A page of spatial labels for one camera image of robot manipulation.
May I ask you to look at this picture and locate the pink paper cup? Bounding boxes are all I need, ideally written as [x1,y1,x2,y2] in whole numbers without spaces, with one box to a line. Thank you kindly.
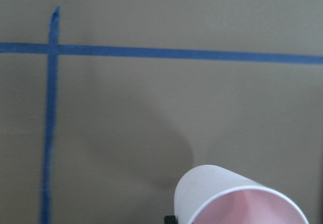
[174,164,308,223]

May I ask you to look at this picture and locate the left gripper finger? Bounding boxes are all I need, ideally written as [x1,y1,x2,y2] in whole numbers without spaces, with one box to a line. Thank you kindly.
[164,215,176,224]

